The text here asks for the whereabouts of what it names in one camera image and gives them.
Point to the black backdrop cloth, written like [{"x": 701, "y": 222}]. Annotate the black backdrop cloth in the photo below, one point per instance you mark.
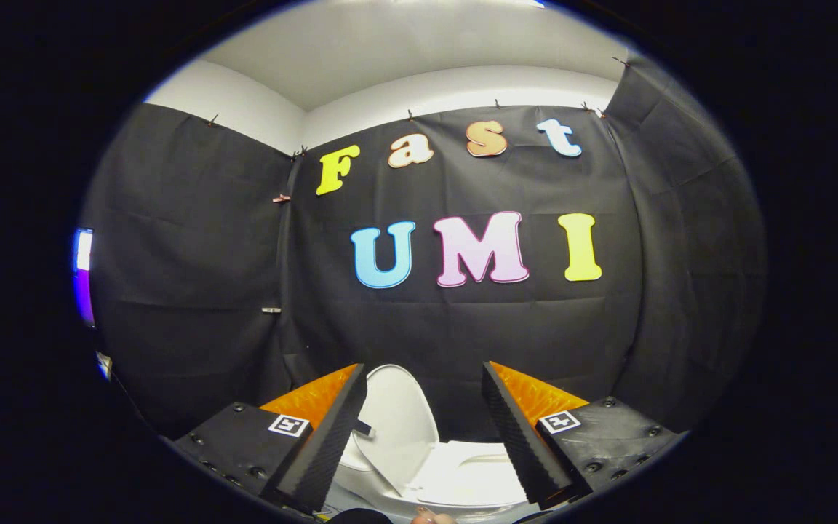
[{"x": 463, "y": 327}]

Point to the white toilet lid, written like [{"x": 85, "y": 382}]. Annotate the white toilet lid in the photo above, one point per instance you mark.
[{"x": 401, "y": 422}]

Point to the glowing display screen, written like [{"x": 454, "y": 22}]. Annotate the glowing display screen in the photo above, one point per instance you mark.
[{"x": 84, "y": 269}]

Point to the white ceramic toilet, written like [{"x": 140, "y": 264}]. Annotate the white ceramic toilet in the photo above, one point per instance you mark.
[{"x": 470, "y": 473}]

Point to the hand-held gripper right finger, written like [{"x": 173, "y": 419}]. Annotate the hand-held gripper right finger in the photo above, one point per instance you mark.
[{"x": 521, "y": 440}]

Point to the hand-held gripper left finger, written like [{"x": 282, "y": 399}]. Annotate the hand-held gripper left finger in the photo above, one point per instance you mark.
[{"x": 321, "y": 451}]

